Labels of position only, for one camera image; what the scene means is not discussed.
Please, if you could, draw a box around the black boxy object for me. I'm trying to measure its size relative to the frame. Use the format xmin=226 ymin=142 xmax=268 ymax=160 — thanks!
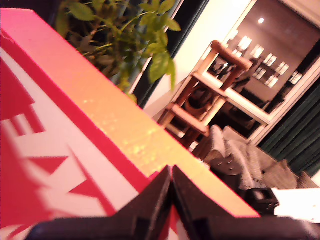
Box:
xmin=239 ymin=187 xmax=280 ymax=216

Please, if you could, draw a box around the red shoebox with lid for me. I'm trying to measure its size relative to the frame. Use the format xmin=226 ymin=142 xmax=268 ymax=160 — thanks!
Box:
xmin=0 ymin=8 xmax=261 ymax=240

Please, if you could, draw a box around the black round stool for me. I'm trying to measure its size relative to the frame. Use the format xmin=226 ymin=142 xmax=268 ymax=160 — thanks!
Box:
xmin=208 ymin=152 xmax=247 ymax=177

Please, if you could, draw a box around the grey sofa with blanket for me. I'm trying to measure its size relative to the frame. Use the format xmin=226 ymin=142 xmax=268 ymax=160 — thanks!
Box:
xmin=199 ymin=124 xmax=320 ymax=191

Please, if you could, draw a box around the white table board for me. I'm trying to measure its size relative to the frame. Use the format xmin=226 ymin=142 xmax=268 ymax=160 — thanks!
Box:
xmin=271 ymin=187 xmax=320 ymax=223

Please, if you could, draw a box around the white framed window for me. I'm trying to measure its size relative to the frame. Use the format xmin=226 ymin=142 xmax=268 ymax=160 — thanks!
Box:
xmin=219 ymin=0 xmax=320 ymax=146

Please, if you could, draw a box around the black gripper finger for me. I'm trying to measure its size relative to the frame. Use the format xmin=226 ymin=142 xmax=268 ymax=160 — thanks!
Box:
xmin=171 ymin=164 xmax=234 ymax=240
xmin=116 ymin=165 xmax=173 ymax=240

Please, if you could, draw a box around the wooden cat tree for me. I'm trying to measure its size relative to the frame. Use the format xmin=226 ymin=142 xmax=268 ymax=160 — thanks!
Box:
xmin=157 ymin=39 xmax=253 ymax=151

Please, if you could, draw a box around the green leafy plant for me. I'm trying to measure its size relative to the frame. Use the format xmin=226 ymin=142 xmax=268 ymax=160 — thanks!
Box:
xmin=55 ymin=0 xmax=182 ymax=101

